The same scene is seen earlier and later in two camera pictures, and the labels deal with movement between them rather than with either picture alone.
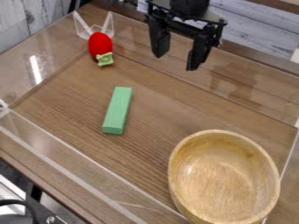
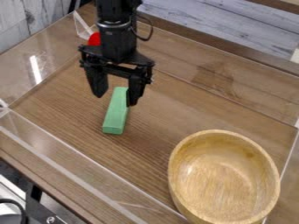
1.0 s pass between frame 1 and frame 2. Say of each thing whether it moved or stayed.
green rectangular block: stayed
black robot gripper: moved
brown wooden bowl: stayed
